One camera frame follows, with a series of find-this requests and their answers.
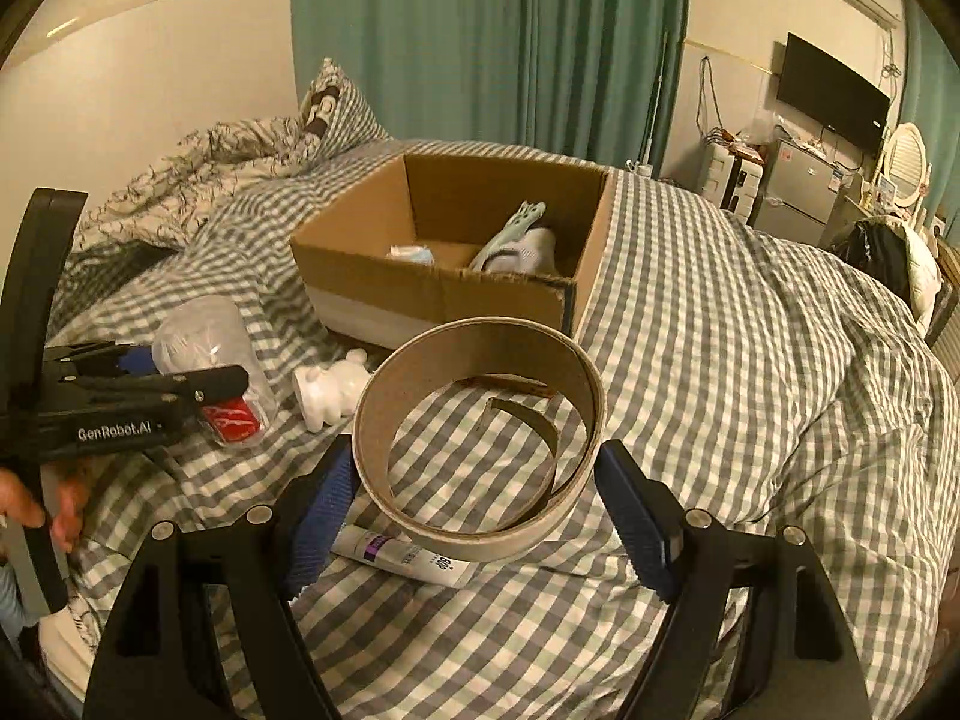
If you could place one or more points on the black cloth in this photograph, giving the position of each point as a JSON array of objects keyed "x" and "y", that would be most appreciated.
[{"x": 870, "y": 255}]

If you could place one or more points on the light blue packet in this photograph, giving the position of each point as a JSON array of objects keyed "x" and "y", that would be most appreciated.
[{"x": 411, "y": 253}]

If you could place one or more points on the white pole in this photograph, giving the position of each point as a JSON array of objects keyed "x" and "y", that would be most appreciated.
[{"x": 656, "y": 97}]

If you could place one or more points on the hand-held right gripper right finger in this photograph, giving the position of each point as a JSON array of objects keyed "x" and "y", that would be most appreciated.
[{"x": 636, "y": 529}]

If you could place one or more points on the person's left hand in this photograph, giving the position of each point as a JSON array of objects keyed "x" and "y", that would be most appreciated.
[{"x": 22, "y": 499}]

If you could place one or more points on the black wall television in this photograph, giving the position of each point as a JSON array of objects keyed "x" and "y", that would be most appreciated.
[{"x": 829, "y": 94}]

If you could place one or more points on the green curtain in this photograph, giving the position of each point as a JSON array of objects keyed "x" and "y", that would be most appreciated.
[
  {"x": 934, "y": 90},
  {"x": 487, "y": 37}
]

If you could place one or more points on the checked duvet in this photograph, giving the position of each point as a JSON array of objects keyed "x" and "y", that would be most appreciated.
[{"x": 712, "y": 352}]

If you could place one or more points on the white cabinet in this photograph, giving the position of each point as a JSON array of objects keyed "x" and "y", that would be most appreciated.
[{"x": 724, "y": 176}]

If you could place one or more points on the white sock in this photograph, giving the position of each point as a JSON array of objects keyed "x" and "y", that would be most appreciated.
[{"x": 536, "y": 249}]

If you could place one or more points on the silver fridge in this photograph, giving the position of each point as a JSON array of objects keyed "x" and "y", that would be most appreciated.
[{"x": 796, "y": 187}]

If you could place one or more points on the white oval mirror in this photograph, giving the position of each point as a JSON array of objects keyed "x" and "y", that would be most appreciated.
[{"x": 906, "y": 161}]

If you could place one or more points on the cardboard box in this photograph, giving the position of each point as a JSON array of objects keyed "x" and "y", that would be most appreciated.
[{"x": 375, "y": 270}]

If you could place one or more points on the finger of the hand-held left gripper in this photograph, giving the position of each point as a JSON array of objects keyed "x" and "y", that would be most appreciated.
[
  {"x": 214, "y": 384},
  {"x": 105, "y": 354}
]

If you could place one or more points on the checked pillow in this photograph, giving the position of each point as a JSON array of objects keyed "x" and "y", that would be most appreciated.
[{"x": 352, "y": 120}]

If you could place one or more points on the white cushion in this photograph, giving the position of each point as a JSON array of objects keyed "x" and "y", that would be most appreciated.
[{"x": 924, "y": 270}]

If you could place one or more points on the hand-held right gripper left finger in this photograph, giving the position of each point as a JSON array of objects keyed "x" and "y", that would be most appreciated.
[{"x": 321, "y": 521}]

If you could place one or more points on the branch print quilt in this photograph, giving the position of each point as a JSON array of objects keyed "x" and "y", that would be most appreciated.
[{"x": 195, "y": 165}]

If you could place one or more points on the white bear figurine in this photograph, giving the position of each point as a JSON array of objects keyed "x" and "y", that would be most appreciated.
[{"x": 330, "y": 392}]

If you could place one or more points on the white cream tube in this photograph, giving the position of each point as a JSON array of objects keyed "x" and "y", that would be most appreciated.
[{"x": 424, "y": 559}]

